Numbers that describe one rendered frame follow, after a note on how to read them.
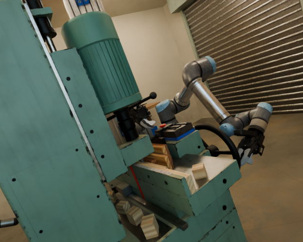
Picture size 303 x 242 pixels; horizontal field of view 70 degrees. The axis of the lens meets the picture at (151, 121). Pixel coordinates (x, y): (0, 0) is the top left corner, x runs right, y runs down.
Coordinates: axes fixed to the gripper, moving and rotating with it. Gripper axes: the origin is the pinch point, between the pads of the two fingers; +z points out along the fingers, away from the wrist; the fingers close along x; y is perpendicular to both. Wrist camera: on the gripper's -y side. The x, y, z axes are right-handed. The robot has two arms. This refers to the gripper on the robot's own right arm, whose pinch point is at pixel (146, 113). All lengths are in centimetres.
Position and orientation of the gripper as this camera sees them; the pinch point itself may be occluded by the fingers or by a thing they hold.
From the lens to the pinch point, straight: 97.3
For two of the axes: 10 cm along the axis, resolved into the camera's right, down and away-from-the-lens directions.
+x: 3.9, 9.1, 1.6
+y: 7.7, -4.1, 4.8
